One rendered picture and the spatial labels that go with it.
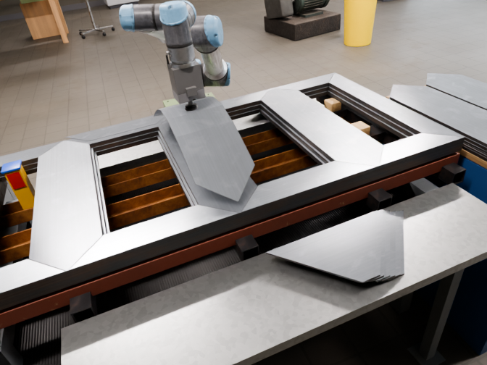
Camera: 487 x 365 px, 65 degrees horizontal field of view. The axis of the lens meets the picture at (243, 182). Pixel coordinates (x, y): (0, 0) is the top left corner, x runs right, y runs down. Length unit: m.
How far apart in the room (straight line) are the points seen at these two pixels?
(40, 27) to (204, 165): 7.44
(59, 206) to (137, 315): 0.43
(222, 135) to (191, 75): 0.20
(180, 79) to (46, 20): 7.25
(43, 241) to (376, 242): 0.87
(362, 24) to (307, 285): 4.52
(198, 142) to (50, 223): 0.47
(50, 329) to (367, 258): 0.95
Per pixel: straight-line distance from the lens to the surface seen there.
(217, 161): 1.08
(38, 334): 1.37
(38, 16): 8.34
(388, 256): 1.05
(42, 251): 1.11
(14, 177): 1.52
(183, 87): 1.17
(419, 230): 1.18
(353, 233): 1.07
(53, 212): 1.23
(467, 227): 1.23
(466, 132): 1.48
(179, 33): 1.12
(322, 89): 1.79
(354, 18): 5.25
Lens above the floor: 1.51
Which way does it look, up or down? 35 degrees down
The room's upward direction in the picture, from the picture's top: 7 degrees counter-clockwise
